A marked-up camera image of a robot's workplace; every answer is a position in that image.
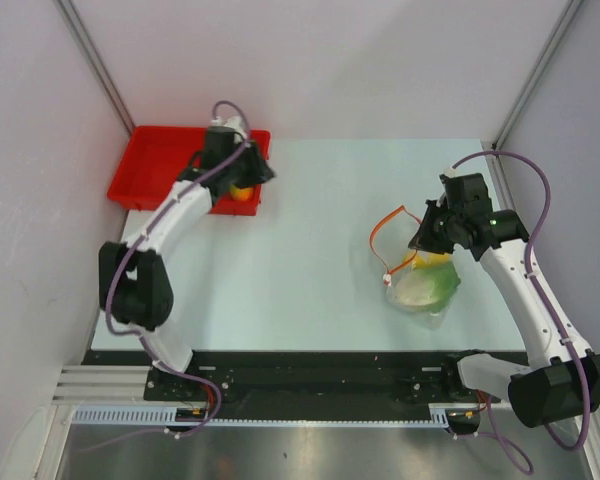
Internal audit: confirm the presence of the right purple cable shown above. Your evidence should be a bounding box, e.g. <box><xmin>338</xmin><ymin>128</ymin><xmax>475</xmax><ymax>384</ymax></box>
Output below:
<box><xmin>442</xmin><ymin>149</ymin><xmax>594</xmax><ymax>476</ymax></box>

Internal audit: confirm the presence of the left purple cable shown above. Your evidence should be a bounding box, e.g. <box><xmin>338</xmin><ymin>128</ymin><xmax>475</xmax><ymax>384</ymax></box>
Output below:
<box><xmin>74</xmin><ymin>100</ymin><xmax>254</xmax><ymax>454</ymax></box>

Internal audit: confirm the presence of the yellow fake lemon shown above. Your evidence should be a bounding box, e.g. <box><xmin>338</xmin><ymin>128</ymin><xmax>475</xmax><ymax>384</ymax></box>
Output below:
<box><xmin>403</xmin><ymin>251</ymin><xmax>452</xmax><ymax>269</ymax></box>

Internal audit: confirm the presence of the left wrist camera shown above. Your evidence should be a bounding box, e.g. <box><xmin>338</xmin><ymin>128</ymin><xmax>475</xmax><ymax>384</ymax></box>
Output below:
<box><xmin>222</xmin><ymin>115</ymin><xmax>248</xmax><ymax>138</ymax></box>

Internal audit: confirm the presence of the clear zip top bag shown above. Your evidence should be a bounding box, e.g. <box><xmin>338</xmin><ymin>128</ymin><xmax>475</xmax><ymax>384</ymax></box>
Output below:
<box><xmin>368</xmin><ymin>205</ymin><xmax>461</xmax><ymax>330</ymax></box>

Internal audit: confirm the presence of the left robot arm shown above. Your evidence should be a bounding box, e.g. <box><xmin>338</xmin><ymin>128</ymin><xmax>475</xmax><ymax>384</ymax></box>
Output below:
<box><xmin>98</xmin><ymin>116</ymin><xmax>275</xmax><ymax>400</ymax></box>

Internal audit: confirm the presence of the aluminium frame rail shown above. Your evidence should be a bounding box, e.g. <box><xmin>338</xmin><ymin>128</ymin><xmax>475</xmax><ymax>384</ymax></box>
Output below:
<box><xmin>52</xmin><ymin>366</ymin><xmax>149</xmax><ymax>405</ymax></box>

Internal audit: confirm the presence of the green fake lettuce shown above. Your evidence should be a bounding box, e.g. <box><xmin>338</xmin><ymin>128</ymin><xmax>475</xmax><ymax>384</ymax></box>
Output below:
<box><xmin>393</xmin><ymin>262</ymin><xmax>461</xmax><ymax>314</ymax></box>

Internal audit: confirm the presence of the purple cable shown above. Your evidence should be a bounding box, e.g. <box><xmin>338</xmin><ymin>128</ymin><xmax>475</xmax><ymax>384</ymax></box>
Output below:
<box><xmin>74</xmin><ymin>100</ymin><xmax>254</xmax><ymax>454</ymax></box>
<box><xmin>442</xmin><ymin>149</ymin><xmax>594</xmax><ymax>476</ymax></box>

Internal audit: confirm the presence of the red plastic tray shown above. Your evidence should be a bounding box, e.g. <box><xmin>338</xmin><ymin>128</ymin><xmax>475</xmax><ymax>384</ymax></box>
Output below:
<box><xmin>105</xmin><ymin>125</ymin><xmax>272</xmax><ymax>216</ymax></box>

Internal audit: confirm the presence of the white slotted cable duct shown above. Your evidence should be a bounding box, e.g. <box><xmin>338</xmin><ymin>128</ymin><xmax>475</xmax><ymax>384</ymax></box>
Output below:
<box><xmin>72</xmin><ymin>403</ymin><xmax>454</xmax><ymax>427</ymax></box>

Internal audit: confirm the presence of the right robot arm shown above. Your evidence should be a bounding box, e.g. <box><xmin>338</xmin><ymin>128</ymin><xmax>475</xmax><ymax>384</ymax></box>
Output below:
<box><xmin>409</xmin><ymin>170</ymin><xmax>600</xmax><ymax>428</ymax></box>

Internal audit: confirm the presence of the orange green fake mango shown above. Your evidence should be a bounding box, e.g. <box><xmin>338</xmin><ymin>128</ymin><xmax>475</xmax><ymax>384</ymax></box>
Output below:
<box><xmin>229</xmin><ymin>185</ymin><xmax>254</xmax><ymax>202</ymax></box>

